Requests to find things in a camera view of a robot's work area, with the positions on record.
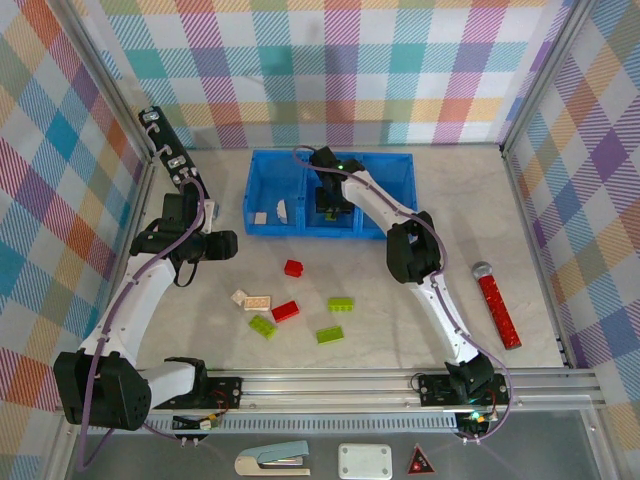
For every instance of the small white lego brick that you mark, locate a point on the small white lego brick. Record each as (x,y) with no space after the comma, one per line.
(260,218)

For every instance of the small red lego brick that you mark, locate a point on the small red lego brick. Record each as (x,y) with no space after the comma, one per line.
(294,268)

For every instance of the red glitter toy microphone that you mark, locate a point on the red glitter toy microphone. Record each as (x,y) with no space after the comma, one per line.
(497,310)

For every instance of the white square lego plate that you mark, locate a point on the white square lego plate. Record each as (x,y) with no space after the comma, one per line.
(238,297)

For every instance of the aluminium frame post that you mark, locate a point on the aluminium frame post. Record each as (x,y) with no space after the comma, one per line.
(106,75)
(545,75)

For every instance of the small wiring connector module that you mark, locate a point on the small wiring connector module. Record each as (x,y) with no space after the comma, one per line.
(475,421)
(205,424)

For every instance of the white rectangular plate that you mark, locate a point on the white rectangular plate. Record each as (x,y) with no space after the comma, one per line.
(364,461)

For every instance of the red triangle sign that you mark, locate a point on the red triangle sign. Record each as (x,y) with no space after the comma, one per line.
(420,464)

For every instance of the black power strip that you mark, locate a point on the black power strip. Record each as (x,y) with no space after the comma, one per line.
(170,150)

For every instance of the tan lego plate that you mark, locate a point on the tan lego plate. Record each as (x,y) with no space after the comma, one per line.
(258,303)

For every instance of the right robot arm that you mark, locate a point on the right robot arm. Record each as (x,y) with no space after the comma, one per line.
(440,310)

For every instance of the white arched lego brick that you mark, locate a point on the white arched lego brick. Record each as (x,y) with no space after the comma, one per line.
(282,211)

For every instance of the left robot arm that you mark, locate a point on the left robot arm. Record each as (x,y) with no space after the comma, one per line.
(130,310)

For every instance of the aluminium mounting rail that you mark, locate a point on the aluminium mounting rail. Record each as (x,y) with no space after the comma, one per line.
(325,390)

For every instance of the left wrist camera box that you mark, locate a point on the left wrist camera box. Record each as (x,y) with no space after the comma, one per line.
(210,211)

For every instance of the grey-blue stapler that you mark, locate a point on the grey-blue stapler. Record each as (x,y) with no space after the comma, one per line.
(280,457)

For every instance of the long red lego brick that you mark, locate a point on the long red lego brick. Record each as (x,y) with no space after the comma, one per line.
(285,311)

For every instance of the blue three-compartment bin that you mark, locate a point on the blue three-compartment bin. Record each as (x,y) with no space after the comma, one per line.
(272,175)

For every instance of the aluminium side rail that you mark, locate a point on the aluminium side rail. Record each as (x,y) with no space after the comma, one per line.
(521,200)
(141,185)

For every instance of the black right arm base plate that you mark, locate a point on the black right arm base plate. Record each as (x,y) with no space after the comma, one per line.
(435,390)

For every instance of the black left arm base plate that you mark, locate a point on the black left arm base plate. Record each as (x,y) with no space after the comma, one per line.
(222,392)

